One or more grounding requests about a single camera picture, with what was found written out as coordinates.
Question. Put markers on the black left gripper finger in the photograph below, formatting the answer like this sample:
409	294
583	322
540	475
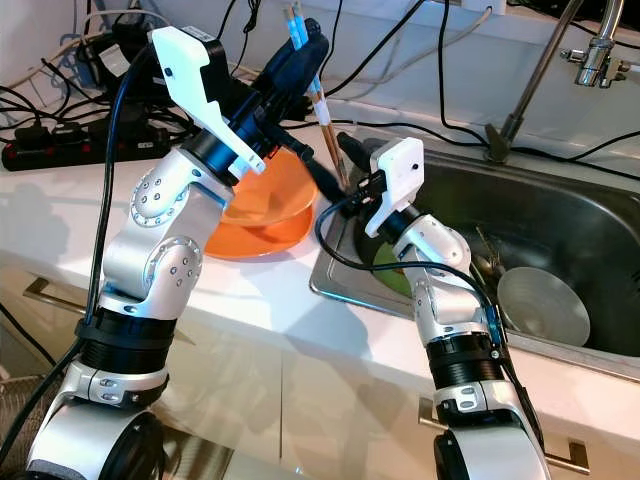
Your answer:
285	75
318	45

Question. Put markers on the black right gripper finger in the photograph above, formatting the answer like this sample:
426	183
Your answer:
327	182
355	155

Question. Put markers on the orange bowl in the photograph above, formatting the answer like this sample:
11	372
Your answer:
275	190

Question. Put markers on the orange plate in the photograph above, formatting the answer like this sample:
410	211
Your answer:
260	245

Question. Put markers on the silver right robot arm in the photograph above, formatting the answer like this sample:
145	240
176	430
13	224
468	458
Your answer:
445	300

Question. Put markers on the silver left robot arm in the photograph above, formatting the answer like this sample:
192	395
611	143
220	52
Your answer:
160	260

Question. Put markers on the beige kitchen cabinet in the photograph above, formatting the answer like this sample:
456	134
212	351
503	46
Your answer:
340	400

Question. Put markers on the green plate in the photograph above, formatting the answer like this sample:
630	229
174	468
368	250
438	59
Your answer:
390	280

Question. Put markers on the black power adapter box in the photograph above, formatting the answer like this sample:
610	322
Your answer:
125	75

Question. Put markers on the stainless steel sink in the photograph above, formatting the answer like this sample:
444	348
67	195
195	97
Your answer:
560	220

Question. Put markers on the dark metal pole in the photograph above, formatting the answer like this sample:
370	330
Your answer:
538	70

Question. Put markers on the black power strip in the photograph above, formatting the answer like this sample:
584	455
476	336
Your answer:
60	152

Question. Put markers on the white bowl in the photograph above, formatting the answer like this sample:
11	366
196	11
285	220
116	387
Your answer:
545	310

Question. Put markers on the chrome faucet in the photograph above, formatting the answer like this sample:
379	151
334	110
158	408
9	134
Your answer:
600	60

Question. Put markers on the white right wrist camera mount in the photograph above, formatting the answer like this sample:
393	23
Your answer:
400	170

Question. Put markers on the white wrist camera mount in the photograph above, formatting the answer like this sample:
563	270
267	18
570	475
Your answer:
400	170
190	80

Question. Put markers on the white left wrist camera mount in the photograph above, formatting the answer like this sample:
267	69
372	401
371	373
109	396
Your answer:
190	80

